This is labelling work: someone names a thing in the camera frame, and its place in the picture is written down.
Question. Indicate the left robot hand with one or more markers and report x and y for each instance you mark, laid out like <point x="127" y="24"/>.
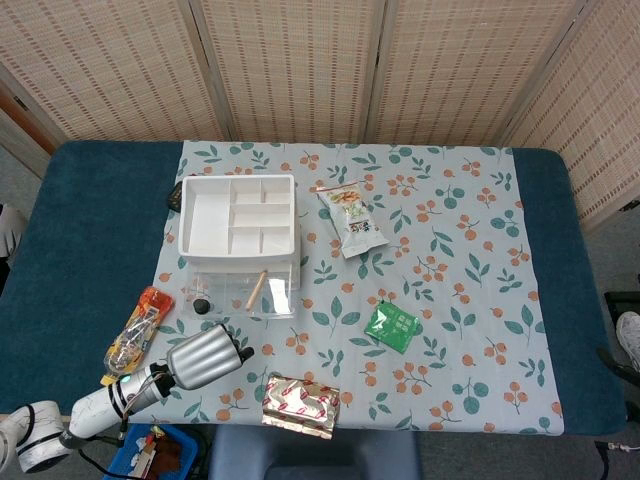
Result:
<point x="205" y="357"/>

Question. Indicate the transparent plastic drawer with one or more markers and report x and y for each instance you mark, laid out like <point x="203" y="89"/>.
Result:
<point x="280" y="295"/>

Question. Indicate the white drawer organizer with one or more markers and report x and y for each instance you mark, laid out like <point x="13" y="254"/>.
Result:
<point x="210" y="220"/>

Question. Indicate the white cloth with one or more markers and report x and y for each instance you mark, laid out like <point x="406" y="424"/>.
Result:
<point x="12" y="230"/>

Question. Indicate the black cylinder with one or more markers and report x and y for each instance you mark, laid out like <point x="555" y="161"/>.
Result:
<point x="201" y="306"/>

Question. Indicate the orange snack packet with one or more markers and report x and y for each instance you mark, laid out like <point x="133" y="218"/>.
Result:
<point x="137" y="330"/>

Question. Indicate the wooden stick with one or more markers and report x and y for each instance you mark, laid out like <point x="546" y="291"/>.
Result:
<point x="256" y="290"/>

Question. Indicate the gold foil tea bag pack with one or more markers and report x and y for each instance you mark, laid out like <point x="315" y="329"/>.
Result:
<point x="300" y="405"/>

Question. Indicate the blue plastic basket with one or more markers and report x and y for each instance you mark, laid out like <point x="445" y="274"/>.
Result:
<point x="120" y="457"/>

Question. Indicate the black remote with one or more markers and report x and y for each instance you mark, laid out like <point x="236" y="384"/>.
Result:
<point x="175" y="196"/>

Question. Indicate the teal table cover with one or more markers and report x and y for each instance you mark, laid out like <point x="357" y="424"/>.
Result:
<point x="100" y="225"/>

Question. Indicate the green tea sachet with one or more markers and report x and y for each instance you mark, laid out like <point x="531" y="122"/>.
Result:
<point x="392" y="327"/>

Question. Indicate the white nut snack bag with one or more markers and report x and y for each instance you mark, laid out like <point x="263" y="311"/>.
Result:
<point x="355" y="215"/>

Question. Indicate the floral tablecloth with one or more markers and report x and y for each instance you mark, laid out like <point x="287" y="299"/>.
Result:
<point x="450" y="300"/>

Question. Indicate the brown wooden board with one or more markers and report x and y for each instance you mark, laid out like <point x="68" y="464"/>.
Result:
<point x="37" y="132"/>

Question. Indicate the bamboo folding screen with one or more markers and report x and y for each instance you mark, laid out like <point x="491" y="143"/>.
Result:
<point x="300" y="65"/>

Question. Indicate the white shoe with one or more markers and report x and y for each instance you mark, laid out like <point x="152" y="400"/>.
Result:
<point x="631" y="340"/>

